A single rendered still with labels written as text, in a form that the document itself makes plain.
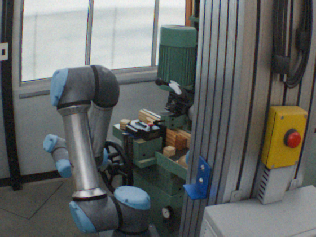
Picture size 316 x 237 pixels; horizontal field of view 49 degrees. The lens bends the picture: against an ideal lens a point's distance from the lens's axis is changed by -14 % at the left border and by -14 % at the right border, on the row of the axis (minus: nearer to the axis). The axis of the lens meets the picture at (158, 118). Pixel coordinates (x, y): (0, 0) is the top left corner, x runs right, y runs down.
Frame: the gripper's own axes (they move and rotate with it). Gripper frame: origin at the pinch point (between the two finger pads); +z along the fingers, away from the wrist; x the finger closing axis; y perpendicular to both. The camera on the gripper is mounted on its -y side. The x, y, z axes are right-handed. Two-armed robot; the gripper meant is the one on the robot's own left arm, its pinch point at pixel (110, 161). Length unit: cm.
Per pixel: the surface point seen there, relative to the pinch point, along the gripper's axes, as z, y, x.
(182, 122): 33.7, -29.7, -2.2
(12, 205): 25, 89, -118
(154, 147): 19.1, -13.4, 2.1
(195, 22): 14, -77, -5
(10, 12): -38, -49, -136
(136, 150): 11.6, -8.6, 0.1
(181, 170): 21.4, -10.4, 21.2
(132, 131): 8.7, -16.0, -4.6
